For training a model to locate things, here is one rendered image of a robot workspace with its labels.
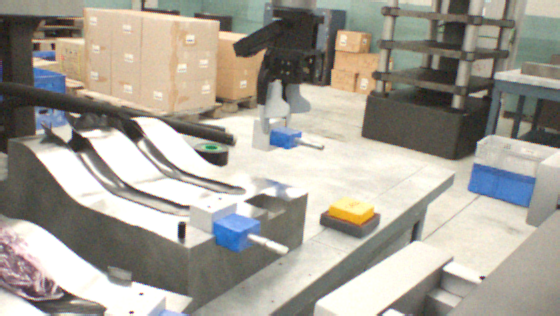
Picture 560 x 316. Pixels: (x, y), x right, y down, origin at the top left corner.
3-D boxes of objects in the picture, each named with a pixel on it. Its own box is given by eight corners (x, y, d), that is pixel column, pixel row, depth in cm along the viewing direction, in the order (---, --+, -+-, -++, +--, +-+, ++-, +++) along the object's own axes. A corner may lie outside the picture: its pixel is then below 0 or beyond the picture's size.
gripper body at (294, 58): (299, 89, 84) (307, 12, 80) (257, 80, 88) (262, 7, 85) (322, 85, 90) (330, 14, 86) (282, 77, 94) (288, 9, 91)
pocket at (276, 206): (286, 224, 75) (288, 200, 74) (265, 235, 71) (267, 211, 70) (261, 215, 78) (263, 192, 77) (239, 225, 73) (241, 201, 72)
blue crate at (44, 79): (68, 101, 424) (68, 74, 418) (23, 107, 390) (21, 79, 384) (25, 89, 453) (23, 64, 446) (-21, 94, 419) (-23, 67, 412)
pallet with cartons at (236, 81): (272, 103, 602) (278, 39, 581) (232, 113, 532) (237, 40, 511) (192, 87, 655) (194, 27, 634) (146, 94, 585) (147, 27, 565)
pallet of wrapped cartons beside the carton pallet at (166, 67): (222, 118, 509) (228, 21, 483) (162, 130, 444) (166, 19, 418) (137, 96, 570) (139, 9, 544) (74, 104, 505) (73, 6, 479)
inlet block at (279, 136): (328, 160, 90) (331, 130, 89) (313, 166, 86) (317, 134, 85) (267, 142, 97) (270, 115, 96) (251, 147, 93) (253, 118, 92)
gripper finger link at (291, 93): (306, 135, 93) (305, 86, 88) (278, 128, 96) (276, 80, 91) (315, 128, 95) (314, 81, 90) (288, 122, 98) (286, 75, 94)
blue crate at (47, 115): (70, 125, 430) (70, 99, 424) (23, 133, 395) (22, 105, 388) (27, 111, 459) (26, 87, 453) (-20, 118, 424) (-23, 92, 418)
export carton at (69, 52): (121, 81, 574) (121, 44, 562) (85, 84, 539) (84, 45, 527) (88, 72, 609) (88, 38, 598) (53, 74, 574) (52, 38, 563)
